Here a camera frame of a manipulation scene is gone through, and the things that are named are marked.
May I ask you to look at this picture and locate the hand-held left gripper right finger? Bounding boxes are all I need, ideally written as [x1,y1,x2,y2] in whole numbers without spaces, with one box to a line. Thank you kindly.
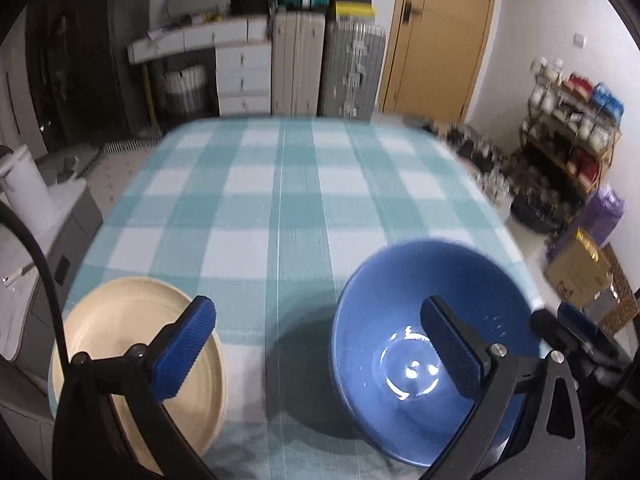
[419,295,587,480]

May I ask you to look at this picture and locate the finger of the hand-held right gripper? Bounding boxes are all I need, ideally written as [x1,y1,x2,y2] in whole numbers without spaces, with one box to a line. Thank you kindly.
[556,301,600,340]
[530,309,571,350]

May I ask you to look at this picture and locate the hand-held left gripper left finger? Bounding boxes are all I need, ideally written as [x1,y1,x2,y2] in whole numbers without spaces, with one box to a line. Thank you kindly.
[51,295,218,480]

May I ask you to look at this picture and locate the blue bowl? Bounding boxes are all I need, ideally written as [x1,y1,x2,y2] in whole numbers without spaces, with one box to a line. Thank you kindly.
[330,240,548,468]

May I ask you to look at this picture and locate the cream plain plate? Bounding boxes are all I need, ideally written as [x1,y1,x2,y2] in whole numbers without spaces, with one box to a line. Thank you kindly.
[50,276,229,477]

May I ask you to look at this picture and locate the cardboard box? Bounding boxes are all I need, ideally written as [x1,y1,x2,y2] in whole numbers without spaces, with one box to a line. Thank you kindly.
[545,230,613,306]

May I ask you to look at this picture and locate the brown patterned box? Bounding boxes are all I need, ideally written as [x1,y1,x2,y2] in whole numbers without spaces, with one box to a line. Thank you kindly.
[585,245,640,333]

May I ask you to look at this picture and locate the purple bag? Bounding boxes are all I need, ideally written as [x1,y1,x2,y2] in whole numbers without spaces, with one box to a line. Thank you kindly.
[547,185,627,261]

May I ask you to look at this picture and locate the wooden shoe rack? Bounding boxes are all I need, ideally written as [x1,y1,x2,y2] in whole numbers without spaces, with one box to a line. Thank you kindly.
[520,57,626,196]

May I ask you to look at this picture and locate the grey white-topped cabinet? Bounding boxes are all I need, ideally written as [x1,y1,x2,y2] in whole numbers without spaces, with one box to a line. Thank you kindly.
[0,180,104,376]

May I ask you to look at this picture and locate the pile of floor shoes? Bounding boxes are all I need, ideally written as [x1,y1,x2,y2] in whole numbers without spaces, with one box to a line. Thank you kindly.
[404,114,513,203]

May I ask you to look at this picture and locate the teal checked tablecloth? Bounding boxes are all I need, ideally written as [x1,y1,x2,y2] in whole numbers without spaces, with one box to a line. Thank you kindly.
[50,116,541,480]

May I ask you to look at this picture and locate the grey patterned rug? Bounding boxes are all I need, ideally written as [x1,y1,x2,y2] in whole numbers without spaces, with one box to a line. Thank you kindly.
[80,137,166,221]

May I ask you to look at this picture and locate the white cylindrical container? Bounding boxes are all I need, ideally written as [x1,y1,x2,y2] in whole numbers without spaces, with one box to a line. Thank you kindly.
[0,144,57,235]

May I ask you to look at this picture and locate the woven laundry basket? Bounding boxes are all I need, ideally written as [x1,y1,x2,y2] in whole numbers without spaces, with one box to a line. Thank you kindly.
[162,65,208,116]

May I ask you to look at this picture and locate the white drawer cabinet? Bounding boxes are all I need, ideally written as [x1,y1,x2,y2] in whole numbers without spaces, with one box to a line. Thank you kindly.
[215,42,273,116]

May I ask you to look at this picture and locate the wooden door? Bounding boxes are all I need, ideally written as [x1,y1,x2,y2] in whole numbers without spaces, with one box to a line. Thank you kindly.
[378,0,501,123]

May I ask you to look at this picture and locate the grey suitcase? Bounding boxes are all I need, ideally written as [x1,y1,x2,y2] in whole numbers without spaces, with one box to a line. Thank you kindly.
[318,22,387,122]

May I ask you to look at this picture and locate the dark wardrobe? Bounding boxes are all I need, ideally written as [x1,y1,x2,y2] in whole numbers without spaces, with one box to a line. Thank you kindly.
[25,0,153,153]

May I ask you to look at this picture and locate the beige suitcase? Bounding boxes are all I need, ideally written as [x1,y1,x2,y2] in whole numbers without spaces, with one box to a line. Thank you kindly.
[271,7,327,117]

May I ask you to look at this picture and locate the white desk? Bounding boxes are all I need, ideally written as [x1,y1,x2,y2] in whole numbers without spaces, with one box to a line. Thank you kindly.
[127,15,271,65]

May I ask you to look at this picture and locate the yellow box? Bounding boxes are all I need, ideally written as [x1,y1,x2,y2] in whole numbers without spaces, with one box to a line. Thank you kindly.
[334,1,376,23]

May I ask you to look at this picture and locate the black braided cable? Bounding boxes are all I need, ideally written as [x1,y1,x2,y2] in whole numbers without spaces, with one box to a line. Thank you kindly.
[0,205,71,367]

